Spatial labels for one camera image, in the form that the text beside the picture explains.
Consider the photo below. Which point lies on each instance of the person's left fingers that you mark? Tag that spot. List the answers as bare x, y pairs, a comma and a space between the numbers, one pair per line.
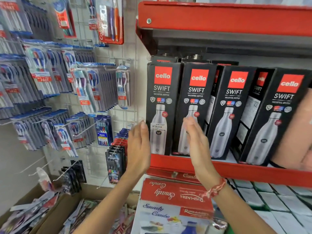
139, 132

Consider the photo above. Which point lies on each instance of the brown cardboard box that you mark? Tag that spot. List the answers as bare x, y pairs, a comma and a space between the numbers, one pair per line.
61, 207

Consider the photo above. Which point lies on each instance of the row of black bottle boxes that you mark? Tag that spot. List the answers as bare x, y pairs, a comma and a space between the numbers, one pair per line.
229, 99

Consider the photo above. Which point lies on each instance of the person's right forearm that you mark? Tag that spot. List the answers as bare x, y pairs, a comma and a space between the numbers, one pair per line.
240, 212

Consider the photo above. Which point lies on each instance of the person's left forearm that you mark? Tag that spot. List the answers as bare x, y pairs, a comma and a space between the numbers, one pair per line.
111, 204

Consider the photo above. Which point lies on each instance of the clear single toothbrush pack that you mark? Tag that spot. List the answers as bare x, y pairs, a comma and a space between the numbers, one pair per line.
123, 86

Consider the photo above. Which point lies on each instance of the blue toothbrush multipack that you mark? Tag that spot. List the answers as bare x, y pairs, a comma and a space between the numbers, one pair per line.
104, 131

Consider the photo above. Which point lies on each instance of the person's right hand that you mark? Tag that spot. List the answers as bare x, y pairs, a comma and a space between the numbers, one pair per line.
201, 153

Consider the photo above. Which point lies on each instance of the row of black toothbrush packs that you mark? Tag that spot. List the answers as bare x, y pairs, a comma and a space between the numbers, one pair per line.
116, 163

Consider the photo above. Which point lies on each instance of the stack of white boxes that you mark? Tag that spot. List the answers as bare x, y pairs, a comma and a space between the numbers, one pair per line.
273, 204

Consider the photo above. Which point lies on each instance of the person's right fingers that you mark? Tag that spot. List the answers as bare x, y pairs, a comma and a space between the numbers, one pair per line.
193, 132

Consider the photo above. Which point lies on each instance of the pile of loose toothbrush packs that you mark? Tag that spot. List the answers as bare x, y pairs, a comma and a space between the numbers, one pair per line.
31, 213

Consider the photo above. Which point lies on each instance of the rows of hanging toothbrush packs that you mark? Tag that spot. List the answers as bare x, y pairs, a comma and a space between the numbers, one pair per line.
48, 82

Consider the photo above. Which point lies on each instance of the red toothbrush pack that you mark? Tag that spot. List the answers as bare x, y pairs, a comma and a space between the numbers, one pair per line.
111, 20

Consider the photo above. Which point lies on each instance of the person's left hand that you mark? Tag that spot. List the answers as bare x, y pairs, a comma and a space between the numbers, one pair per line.
138, 151

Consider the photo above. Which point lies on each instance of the red metal shelf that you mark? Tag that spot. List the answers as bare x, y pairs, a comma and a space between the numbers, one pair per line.
243, 171
219, 18

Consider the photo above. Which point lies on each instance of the red and white combo box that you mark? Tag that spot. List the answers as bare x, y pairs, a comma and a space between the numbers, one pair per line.
170, 207

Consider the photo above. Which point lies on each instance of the red cardboard box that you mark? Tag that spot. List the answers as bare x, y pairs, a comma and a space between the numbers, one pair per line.
170, 174

